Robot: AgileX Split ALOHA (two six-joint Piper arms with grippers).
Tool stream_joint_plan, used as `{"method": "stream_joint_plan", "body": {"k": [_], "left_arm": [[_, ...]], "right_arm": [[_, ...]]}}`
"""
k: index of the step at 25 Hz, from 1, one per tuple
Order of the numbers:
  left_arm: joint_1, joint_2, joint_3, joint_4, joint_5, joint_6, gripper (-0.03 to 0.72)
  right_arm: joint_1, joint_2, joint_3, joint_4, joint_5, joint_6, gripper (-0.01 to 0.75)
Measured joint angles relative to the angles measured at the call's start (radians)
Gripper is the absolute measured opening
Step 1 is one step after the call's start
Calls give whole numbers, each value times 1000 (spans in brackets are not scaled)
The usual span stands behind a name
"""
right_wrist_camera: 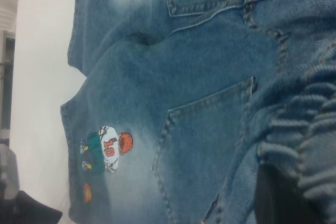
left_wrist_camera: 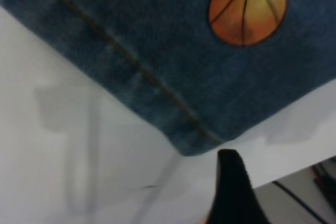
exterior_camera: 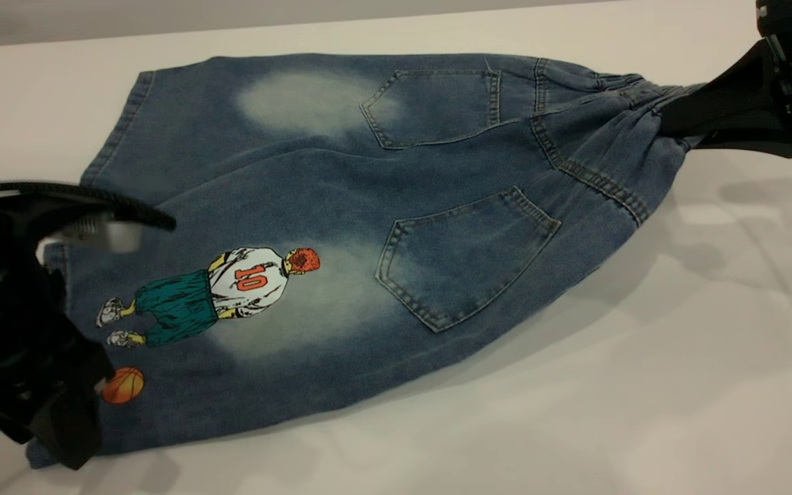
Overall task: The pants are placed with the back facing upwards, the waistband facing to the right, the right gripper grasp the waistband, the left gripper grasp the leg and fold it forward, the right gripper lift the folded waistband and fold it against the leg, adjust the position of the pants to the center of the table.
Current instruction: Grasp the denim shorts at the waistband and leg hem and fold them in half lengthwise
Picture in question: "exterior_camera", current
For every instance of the blue denim shorts with print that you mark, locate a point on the blue denim shorts with print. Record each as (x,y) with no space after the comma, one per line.
(368,206)

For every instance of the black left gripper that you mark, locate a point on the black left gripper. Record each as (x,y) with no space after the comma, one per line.
(4,316)

